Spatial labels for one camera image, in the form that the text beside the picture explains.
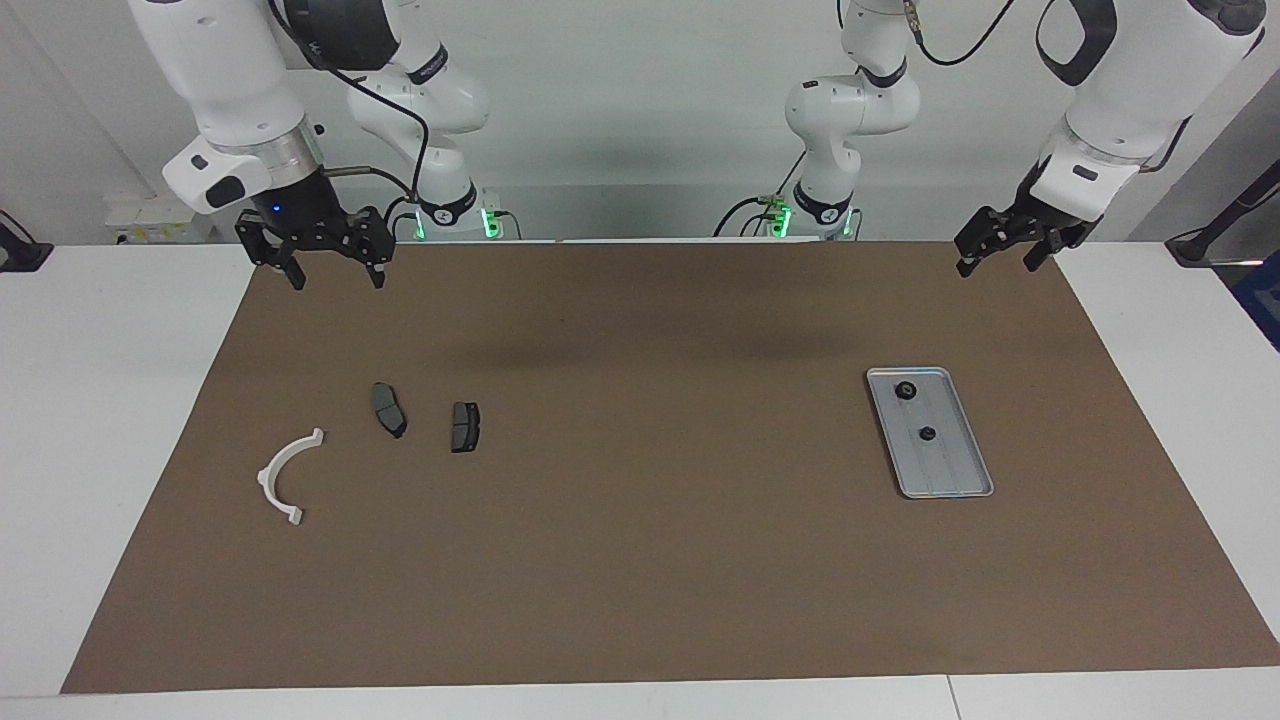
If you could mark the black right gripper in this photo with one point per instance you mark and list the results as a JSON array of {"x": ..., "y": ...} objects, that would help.
[{"x": 315, "y": 232}]

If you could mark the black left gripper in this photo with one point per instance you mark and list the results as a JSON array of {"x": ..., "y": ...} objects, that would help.
[{"x": 1010, "y": 230}]

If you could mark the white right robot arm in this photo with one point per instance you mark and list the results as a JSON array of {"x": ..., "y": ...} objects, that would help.
[{"x": 230, "y": 80}]

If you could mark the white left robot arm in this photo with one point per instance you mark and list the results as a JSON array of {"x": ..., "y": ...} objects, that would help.
[{"x": 1120, "y": 100}]

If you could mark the silver metal tray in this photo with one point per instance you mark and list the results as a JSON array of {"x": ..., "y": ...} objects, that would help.
[{"x": 950, "y": 465}]

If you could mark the dark grey angled brake pad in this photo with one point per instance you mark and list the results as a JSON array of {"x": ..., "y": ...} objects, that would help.
[{"x": 388, "y": 410}]

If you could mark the dark grey rectangular brake pad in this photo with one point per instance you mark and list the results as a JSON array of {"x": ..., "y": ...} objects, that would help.
[{"x": 465, "y": 427}]

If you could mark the blue crate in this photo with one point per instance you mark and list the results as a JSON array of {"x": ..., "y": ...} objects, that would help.
[{"x": 1265, "y": 300}]

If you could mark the brown table mat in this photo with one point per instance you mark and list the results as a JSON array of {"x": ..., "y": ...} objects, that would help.
[{"x": 640, "y": 560}]

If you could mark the white curved plastic bracket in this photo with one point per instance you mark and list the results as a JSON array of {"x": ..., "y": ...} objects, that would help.
[{"x": 270, "y": 474}]

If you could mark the black clamp mount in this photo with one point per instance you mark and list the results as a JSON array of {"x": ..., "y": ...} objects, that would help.
[{"x": 20, "y": 255}]

